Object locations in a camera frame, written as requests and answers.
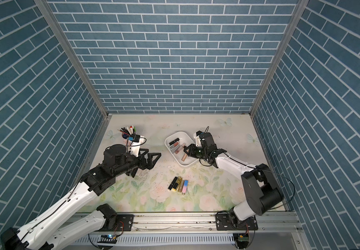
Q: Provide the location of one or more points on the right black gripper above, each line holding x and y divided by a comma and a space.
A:
189, 152

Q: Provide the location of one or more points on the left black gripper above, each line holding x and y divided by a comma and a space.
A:
149, 165

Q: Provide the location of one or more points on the brown beige lipstick tube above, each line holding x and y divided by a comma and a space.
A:
184, 157

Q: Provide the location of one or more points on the pink nude lipstick tube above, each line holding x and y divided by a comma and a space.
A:
181, 148

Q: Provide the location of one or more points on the white plastic storage box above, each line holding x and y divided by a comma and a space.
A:
176, 144

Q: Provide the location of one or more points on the silver lipstick tube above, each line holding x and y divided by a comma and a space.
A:
175, 148

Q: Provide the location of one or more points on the dark red lipstick tube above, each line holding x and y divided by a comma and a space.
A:
173, 141

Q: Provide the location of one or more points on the black gold lipstick tube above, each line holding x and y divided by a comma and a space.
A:
175, 184

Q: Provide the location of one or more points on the blue pink lipstick tube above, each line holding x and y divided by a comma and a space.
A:
185, 186

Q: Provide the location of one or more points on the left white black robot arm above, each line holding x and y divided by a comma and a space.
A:
47, 231

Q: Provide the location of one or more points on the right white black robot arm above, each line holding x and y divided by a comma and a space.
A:
262, 191

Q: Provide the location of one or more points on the pens in bucket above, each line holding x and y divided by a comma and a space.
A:
126, 132

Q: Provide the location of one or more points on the left green circuit board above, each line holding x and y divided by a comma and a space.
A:
107, 239

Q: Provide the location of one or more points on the green circuit board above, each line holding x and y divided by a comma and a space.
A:
107, 239
241, 241

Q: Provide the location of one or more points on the right green circuit board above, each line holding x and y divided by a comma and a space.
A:
241, 241

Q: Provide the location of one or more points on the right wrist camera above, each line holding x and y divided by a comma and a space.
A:
197, 138

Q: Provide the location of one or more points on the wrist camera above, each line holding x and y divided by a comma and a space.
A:
135, 143
197, 138

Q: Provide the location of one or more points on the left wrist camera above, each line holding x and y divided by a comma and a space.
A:
135, 143

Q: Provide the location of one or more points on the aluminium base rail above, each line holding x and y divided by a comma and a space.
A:
180, 222

